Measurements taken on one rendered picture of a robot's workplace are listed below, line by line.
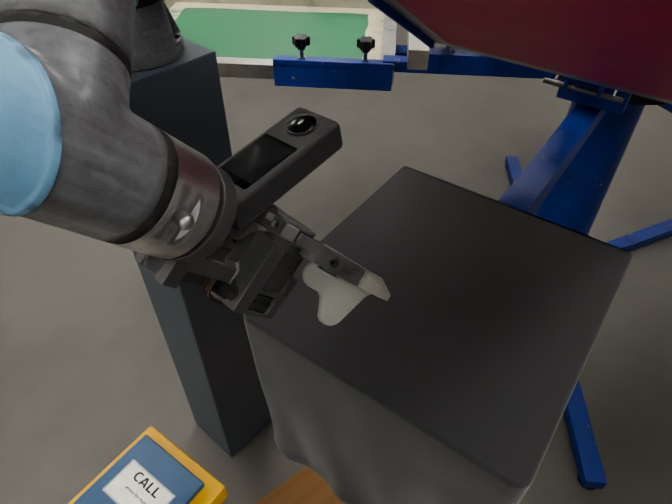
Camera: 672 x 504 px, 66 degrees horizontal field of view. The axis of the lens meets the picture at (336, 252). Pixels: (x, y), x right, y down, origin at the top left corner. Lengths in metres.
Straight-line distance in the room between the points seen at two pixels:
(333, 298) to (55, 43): 0.27
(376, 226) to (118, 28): 0.68
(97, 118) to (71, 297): 2.06
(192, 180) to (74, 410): 1.70
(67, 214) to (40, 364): 1.87
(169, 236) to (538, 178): 0.94
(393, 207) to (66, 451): 1.34
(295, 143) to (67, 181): 0.18
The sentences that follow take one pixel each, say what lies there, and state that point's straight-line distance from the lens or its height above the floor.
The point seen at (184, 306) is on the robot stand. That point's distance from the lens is 1.16.
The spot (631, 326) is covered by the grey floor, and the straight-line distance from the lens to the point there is 2.27.
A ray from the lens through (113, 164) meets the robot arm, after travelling 0.28.
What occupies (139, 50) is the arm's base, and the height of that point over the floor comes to 1.23.
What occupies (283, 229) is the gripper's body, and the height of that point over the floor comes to 1.29.
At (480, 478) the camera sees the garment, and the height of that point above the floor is 0.92.
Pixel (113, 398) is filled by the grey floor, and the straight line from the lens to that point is 1.95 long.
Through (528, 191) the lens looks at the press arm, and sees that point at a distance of 1.12.
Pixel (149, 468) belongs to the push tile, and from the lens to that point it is 0.67.
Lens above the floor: 1.55
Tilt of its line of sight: 43 degrees down
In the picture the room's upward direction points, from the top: straight up
